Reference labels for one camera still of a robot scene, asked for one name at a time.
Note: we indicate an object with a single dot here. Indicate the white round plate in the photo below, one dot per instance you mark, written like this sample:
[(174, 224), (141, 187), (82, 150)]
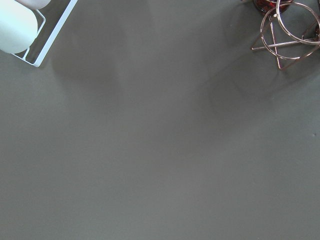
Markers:
[(18, 24)]

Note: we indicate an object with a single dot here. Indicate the copper wire bottle rack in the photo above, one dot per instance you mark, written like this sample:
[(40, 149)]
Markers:
[(290, 36)]

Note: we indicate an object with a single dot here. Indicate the white plastic tray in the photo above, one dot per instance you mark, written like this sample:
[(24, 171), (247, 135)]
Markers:
[(50, 19)]

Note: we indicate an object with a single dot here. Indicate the tea bottle lower left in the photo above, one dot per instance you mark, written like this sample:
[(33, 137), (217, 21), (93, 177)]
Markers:
[(266, 5)]

